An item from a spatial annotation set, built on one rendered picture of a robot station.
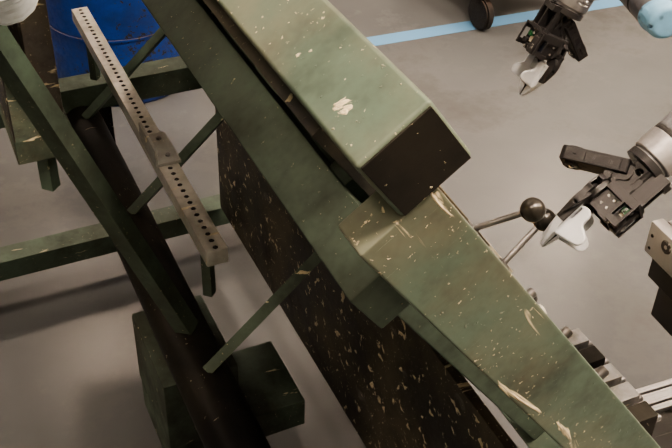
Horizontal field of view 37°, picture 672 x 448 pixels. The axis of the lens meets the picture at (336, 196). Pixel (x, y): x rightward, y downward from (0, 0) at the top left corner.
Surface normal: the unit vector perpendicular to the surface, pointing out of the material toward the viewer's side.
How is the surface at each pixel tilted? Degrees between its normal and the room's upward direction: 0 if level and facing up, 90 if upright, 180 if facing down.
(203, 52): 36
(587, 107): 0
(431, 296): 90
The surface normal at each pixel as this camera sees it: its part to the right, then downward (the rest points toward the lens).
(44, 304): 0.03, -0.80
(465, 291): 0.42, 0.55
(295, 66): -0.51, -0.51
